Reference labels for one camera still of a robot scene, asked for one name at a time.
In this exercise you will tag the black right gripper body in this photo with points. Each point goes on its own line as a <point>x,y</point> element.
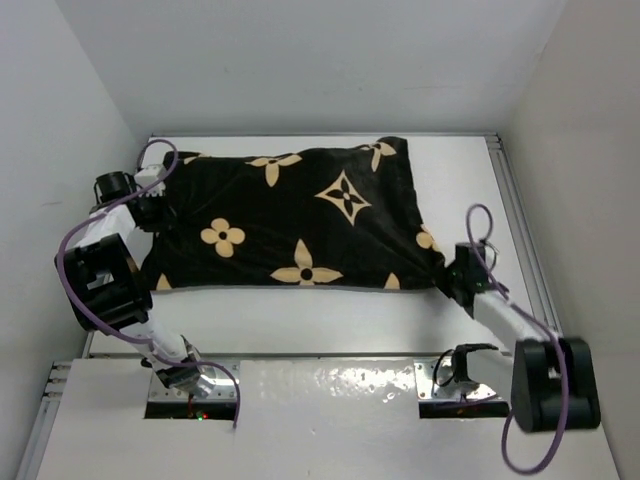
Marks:
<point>451,279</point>

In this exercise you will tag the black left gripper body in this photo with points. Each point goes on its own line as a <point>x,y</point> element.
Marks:
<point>154,210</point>

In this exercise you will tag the black floral plush pillowcase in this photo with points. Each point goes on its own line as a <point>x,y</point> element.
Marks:
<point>328,217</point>

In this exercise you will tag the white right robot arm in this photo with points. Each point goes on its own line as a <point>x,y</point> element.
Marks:
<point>538,373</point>

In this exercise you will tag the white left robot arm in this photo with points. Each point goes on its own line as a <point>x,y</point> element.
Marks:
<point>100,270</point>

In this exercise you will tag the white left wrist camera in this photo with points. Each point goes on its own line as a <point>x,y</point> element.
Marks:
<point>149,178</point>

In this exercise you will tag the aluminium frame rail right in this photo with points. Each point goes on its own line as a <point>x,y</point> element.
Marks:
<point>539,296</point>

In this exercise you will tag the aluminium frame rail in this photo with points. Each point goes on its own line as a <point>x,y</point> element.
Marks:
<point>539,296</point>
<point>43,424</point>

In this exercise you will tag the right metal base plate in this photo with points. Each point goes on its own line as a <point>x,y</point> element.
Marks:
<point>431,384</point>

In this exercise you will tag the metal base plate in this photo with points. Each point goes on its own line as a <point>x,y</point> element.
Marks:
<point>431,384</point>
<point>211,385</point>

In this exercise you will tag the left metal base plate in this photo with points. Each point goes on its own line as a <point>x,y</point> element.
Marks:
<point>211,385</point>

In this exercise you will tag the aluminium frame rail left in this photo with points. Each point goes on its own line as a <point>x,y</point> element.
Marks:
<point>43,424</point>

